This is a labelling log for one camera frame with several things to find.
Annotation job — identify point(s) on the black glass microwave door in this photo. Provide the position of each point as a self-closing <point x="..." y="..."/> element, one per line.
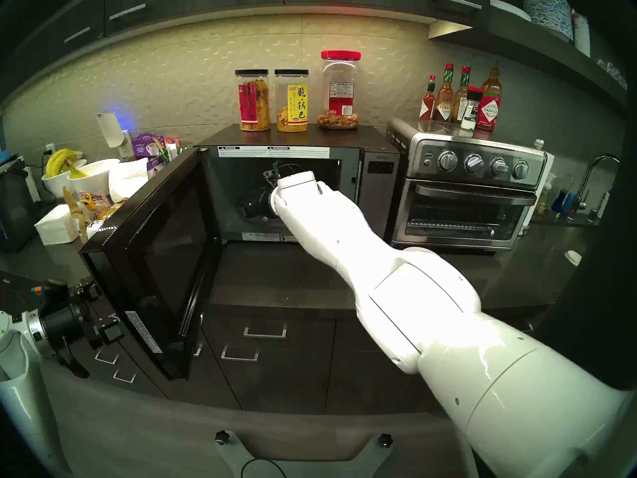
<point x="164" y="263"/>

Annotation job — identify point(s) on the white red sachet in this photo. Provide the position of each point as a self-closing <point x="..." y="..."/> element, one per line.
<point x="172" y="146"/>

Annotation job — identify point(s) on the blue sink item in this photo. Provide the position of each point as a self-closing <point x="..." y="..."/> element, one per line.
<point x="560" y="200"/>

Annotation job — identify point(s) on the Tabasco bottle brown sauce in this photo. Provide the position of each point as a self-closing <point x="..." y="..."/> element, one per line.
<point x="443" y="106"/>

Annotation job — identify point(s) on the snack jar yellow label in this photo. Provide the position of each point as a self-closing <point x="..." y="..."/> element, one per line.
<point x="292" y="103"/>

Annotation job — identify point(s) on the blue patterned bowl stack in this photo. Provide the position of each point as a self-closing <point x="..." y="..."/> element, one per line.
<point x="547" y="9"/>

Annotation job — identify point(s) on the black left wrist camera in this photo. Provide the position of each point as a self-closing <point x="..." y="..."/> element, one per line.
<point x="50" y="295"/>

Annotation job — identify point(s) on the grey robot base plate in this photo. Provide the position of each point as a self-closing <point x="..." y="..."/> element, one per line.
<point x="303" y="469"/>

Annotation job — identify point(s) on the small wrapped cake packets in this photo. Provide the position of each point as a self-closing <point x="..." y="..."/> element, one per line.
<point x="110" y="210"/>

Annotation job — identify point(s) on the snack jar red label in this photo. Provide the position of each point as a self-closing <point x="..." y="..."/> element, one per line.
<point x="252" y="103"/>

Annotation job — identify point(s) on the dark open wall shelf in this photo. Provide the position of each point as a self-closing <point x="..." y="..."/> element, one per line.
<point x="527" y="46"/>

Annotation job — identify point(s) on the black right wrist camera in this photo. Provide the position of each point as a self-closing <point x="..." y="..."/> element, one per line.
<point x="273" y="173"/>

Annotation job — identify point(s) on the white cup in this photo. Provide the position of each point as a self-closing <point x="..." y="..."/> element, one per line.
<point x="582" y="36"/>

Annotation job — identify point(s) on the large white bowl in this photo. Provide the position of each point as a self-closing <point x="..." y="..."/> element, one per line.
<point x="97" y="176"/>

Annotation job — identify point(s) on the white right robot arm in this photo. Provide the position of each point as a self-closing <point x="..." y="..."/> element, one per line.
<point x="448" y="332"/>

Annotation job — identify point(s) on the white napkin stack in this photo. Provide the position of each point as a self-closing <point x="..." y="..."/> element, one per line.
<point x="55" y="225"/>

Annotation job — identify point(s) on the white round lid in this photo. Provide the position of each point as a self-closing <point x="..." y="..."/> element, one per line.
<point x="573" y="258"/>

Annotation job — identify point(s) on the black countertop appliance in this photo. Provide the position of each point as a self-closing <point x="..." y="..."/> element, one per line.
<point x="15" y="208"/>

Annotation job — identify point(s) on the white wall outlet plate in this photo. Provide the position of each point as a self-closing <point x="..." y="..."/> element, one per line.
<point x="126" y="146"/>

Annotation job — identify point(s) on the stainless toaster oven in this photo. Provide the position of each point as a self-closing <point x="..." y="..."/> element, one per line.
<point x="482" y="151"/>

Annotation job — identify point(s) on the white paper napkin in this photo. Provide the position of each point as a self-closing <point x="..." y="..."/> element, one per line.
<point x="128" y="180"/>
<point x="94" y="228"/>

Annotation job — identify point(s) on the pink yellow snack packet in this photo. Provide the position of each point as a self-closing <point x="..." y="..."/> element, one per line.
<point x="97" y="200"/>

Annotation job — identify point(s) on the white shaker dark lid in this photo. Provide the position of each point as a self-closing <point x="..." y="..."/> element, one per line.
<point x="470" y="113"/>

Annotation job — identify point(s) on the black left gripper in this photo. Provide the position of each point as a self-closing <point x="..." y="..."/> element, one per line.
<point x="64" y="322"/>

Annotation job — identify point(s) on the single yellow banana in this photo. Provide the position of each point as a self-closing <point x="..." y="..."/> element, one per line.
<point x="78" y="173"/>

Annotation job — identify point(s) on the clear jar red lid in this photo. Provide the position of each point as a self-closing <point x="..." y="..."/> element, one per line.
<point x="340" y="96"/>

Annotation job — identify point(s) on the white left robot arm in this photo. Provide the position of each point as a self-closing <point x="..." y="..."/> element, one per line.
<point x="25" y="407"/>

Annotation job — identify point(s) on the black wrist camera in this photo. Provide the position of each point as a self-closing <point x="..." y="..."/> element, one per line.
<point x="273" y="173"/>
<point x="50" y="295"/>

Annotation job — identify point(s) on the small red hot sauce bottle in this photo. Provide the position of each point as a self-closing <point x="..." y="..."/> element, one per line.
<point x="427" y="106"/>

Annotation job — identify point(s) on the small white bowl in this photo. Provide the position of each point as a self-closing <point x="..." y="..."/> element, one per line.
<point x="54" y="185"/>

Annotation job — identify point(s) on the yellowish dish soap bottle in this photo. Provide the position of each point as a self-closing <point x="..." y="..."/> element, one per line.
<point x="543" y="200"/>

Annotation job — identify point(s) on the white soap bottle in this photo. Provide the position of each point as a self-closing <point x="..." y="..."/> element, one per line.
<point x="603" y="205"/>

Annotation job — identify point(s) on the purple snack packet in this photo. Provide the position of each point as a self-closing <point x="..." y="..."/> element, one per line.
<point x="145" y="144"/>

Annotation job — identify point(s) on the large Tabasco bottle red label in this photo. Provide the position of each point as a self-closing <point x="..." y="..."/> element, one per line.
<point x="489" y="108"/>

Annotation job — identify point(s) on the chrome sink faucet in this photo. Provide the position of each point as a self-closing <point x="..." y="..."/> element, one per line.
<point x="579" y="203"/>

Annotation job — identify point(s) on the yellow banana bunch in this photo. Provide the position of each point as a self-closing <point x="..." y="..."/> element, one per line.
<point x="57" y="161"/>

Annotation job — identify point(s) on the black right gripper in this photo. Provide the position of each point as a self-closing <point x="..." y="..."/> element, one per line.
<point x="259" y="203"/>

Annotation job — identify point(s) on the black base knob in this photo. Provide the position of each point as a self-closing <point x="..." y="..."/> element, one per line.
<point x="222" y="437"/>
<point x="384" y="440"/>

